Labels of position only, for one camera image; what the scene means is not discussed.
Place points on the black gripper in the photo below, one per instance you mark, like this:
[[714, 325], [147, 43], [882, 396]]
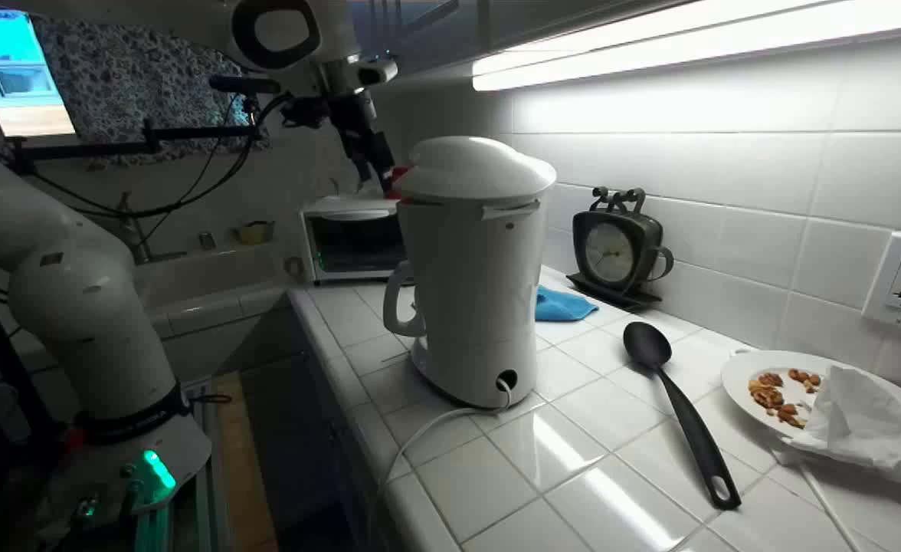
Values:
[[362, 143]]

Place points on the white coffeemaker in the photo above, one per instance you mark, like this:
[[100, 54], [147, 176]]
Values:
[[473, 216]]

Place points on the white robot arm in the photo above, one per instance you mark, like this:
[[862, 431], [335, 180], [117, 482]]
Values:
[[71, 284]]

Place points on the white toaster oven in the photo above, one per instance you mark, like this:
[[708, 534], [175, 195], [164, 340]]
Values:
[[349, 238]]

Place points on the white kitchen sink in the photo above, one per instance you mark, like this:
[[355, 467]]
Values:
[[210, 290]]

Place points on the blue cloth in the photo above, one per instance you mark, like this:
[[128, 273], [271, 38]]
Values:
[[562, 305]]

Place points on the black desk clock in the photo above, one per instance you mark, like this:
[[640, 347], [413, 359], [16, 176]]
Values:
[[621, 250]]

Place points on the black plastic spoon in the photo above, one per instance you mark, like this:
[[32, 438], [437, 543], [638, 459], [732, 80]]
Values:
[[649, 352]]

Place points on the under-cabinet light strip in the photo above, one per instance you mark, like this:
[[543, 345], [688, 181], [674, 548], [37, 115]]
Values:
[[695, 31]]

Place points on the white plate with food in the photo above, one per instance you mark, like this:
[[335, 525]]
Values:
[[777, 387]]

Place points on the white crumpled napkin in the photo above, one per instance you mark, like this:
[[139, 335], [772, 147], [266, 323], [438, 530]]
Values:
[[857, 417]]

